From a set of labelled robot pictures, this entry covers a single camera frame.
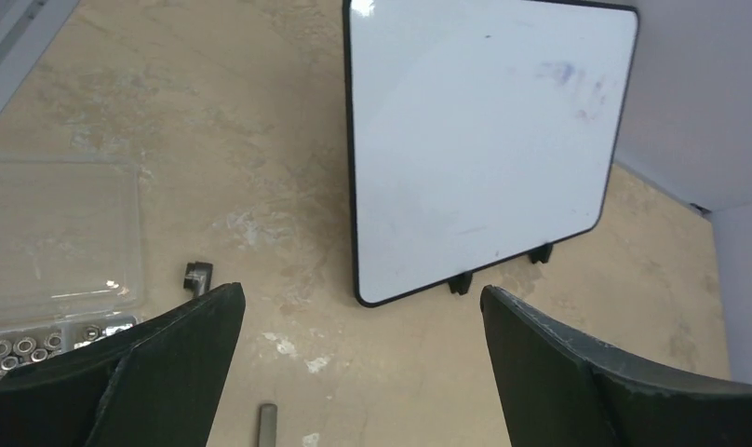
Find aluminium frame rail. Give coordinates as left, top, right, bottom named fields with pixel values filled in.
left=0, top=0, right=79, bottom=114

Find white whiteboard black frame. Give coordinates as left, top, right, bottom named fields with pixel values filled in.
left=341, top=1, right=640, bottom=307

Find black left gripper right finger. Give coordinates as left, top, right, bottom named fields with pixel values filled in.
left=480, top=286, right=752, bottom=446

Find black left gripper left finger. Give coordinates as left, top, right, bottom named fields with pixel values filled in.
left=0, top=283, right=246, bottom=446

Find clear plastic screw box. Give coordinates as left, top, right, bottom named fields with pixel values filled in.
left=0, top=158, right=144, bottom=379

